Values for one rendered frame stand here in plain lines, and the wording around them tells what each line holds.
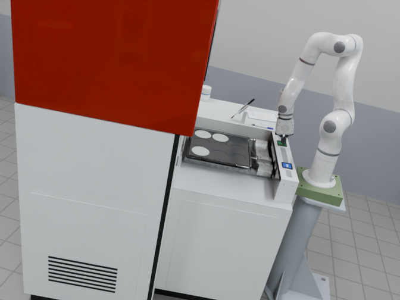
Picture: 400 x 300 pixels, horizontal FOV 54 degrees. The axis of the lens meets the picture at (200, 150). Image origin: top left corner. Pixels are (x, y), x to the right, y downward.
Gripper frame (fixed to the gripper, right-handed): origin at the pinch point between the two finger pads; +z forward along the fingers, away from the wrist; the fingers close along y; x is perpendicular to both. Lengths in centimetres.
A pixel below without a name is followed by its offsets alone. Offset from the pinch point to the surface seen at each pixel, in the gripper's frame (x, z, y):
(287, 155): -12.8, 2.7, 0.8
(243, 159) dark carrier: -16.4, 3.6, -23.8
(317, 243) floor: 35, 109, 38
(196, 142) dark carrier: -7, -2, -51
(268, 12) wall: 143, -49, 0
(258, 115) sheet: 34.6, -1.1, -12.7
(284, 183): -40.0, 4.0, -3.5
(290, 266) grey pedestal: -26, 75, 7
